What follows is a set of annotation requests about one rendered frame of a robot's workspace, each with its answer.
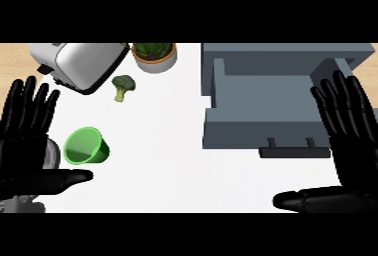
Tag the potted plant in white pot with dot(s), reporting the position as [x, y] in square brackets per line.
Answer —
[156, 56]

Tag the silver toaster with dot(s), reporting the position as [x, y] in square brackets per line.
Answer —
[79, 63]

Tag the grey open drawer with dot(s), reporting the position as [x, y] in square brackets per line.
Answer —
[260, 110]

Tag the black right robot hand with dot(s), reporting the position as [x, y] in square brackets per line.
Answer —
[352, 143]

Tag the broccoli floret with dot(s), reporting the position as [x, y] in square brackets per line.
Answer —
[123, 86]

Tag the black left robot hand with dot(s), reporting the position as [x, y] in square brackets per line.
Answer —
[23, 146]

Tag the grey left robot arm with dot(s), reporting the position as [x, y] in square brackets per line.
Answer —
[30, 180]

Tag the green cup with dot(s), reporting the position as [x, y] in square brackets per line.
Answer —
[85, 146]

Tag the grey cabinet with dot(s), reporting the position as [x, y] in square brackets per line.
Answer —
[281, 56]

